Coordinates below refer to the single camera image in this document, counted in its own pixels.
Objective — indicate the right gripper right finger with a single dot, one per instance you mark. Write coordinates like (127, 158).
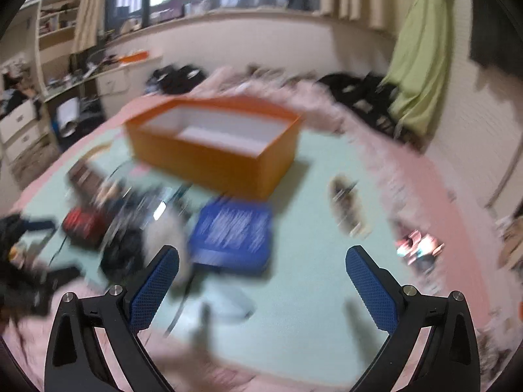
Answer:
(450, 360)

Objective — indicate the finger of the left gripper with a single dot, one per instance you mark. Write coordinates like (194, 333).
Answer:
(26, 225)

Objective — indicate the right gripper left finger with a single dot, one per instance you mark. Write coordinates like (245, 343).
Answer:
(75, 360)

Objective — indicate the black doll jacket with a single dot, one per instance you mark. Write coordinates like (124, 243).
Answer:
(128, 247)

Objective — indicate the grey fluffy pompom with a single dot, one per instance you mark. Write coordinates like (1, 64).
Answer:
(168, 229)

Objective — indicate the red black pouch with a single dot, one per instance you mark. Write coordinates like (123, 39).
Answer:
(84, 227)

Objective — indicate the brown printed box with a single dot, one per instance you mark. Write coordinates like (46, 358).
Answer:
(84, 179)

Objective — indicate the white drawer cabinet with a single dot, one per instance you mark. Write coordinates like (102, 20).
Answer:
(118, 86)

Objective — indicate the black clothes pile left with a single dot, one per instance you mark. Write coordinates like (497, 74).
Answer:
(173, 80)

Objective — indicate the black clothes pile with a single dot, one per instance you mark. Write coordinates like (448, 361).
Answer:
(173, 80)
(370, 99)

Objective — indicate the blue tin box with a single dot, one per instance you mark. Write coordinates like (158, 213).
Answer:
(233, 236)

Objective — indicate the orange cardboard box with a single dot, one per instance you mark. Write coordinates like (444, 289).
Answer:
(239, 146)

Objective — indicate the black clothes pile right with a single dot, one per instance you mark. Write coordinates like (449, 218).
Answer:
(370, 99)

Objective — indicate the green hanging cloth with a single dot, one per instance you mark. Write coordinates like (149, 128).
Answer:
(419, 66)

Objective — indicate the pink blanket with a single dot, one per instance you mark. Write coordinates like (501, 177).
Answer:
(299, 93)

